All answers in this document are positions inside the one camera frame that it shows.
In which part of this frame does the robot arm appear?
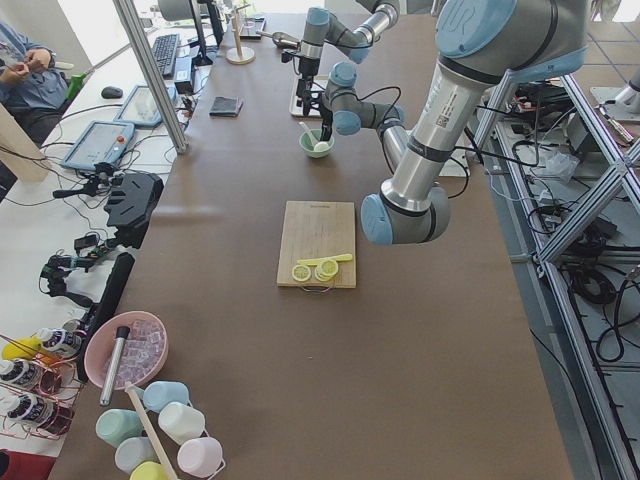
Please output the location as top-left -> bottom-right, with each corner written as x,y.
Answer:
320,1 -> 590,245
290,1 -> 400,115

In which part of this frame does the lemon slice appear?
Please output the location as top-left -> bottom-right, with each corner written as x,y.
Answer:
291,264 -> 312,283
314,261 -> 339,282

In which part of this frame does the yellow cup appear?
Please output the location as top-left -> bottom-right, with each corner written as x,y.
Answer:
129,461 -> 169,480

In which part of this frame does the metal ice tongs tube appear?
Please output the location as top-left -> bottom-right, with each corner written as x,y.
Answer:
99,326 -> 130,407

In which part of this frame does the white steamed bun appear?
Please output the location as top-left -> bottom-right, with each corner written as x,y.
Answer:
314,141 -> 331,152

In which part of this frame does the far teach pendant tablet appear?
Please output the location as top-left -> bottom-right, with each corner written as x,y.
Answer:
114,85 -> 162,128

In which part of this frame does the light blue cup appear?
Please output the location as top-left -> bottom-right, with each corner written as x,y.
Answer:
143,380 -> 190,413

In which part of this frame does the upper lemon slice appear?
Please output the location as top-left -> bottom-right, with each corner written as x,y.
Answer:
314,261 -> 339,282

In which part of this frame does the teach pendant tablet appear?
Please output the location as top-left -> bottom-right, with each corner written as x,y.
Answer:
114,85 -> 162,128
61,121 -> 135,172

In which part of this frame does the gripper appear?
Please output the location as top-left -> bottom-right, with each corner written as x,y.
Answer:
296,56 -> 320,115
320,108 -> 333,142

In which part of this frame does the white cup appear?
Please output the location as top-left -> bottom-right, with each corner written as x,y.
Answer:
158,402 -> 205,445

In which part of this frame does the pink cup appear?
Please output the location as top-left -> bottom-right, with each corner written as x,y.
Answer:
177,437 -> 224,478

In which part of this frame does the cream rabbit tray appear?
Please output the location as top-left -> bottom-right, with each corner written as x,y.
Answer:
289,75 -> 333,119

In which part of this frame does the black computer mouse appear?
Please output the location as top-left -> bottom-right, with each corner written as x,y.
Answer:
101,86 -> 123,99

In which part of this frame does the metal ice scoop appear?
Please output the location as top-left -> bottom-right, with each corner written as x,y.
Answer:
257,30 -> 300,50

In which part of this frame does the yellow plastic knife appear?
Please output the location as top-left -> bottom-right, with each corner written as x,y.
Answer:
296,253 -> 353,266

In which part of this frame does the wooden mug tree stand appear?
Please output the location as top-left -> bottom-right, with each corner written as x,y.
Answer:
225,7 -> 255,65

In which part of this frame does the aluminium frame post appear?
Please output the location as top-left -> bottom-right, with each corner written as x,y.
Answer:
112,0 -> 188,154

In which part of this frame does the pink ribbed bowl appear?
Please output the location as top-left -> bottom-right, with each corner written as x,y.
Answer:
84,311 -> 169,390

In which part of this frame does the wooden cutting board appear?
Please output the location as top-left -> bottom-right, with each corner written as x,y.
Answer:
276,201 -> 357,289

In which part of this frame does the lower lemon slice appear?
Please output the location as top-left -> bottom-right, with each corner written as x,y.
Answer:
291,264 -> 312,283

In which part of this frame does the folded grey cloth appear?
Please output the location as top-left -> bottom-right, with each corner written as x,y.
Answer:
209,96 -> 244,118

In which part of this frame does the seated person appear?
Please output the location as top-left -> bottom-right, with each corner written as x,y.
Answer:
1,22 -> 71,146

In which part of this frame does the near teach pendant tablet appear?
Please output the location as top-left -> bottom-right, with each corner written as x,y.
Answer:
61,121 -> 135,172

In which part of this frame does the copper wire bottle rack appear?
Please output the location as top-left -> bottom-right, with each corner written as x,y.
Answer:
1,339 -> 83,440

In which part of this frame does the black keyboard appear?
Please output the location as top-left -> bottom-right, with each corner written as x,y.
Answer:
152,34 -> 180,78

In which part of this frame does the white ceramic spoon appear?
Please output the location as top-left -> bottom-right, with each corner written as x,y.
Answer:
298,121 -> 317,150

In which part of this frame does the pale blue lower cup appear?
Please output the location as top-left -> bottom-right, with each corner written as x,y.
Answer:
114,437 -> 158,474

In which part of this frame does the light green bowl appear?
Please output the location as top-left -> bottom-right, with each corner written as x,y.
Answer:
299,132 -> 335,159

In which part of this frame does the black handheld controller device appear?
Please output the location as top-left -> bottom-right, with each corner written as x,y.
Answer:
52,162 -> 164,249

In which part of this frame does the pale green cup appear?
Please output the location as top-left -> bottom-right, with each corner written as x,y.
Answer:
95,409 -> 143,448

